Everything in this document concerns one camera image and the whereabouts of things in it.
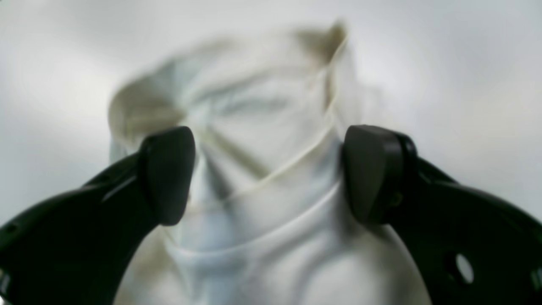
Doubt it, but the white graphic T-shirt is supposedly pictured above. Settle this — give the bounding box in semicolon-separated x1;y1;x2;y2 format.
108;23;431;305

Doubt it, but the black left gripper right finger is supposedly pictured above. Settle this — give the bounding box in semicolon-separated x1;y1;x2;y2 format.
342;125;542;305

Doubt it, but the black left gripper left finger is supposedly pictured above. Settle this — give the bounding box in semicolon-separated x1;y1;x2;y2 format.
0;127;196;305

